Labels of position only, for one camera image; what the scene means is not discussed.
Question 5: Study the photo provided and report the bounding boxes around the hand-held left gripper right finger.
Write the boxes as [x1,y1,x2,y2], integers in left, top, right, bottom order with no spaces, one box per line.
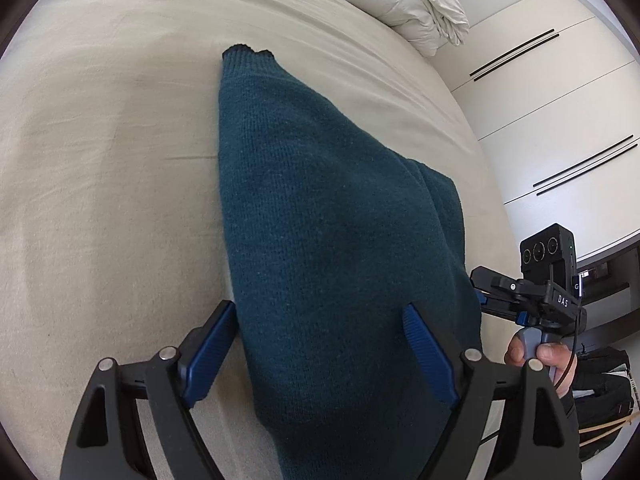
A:
[402,302,583,480]

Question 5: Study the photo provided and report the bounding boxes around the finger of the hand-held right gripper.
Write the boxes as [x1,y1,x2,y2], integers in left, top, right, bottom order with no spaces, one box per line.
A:
[470,266,548,302]
[477,291,539,322]

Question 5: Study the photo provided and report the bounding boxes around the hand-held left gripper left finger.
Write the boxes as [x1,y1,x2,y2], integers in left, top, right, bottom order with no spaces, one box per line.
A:
[60,300,238,480]

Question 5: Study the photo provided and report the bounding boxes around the dark green knit sweater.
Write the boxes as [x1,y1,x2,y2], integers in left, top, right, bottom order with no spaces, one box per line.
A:
[217,45,483,480]

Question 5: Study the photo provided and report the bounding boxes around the person's right hand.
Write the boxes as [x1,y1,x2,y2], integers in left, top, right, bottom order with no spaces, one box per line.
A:
[504,334,578,390]

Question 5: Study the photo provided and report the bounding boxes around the black bag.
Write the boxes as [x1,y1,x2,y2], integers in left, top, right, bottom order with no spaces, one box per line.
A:
[570,347,638,461]

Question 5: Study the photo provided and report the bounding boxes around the white wardrobe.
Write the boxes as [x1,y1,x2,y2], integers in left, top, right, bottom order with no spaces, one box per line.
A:
[430,0,640,261]

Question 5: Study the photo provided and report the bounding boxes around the wooden sticks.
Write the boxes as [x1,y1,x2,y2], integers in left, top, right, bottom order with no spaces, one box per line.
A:
[580,412,637,447]

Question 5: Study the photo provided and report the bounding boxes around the bed with beige sheet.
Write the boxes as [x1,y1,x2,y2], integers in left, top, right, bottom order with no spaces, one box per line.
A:
[0,0,516,480]

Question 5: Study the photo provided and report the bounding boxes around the black wardrobe handle bar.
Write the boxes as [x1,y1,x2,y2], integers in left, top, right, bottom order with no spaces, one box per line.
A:
[469,29,554,78]
[532,135,636,187]
[536,144,640,196]
[473,34,560,82]

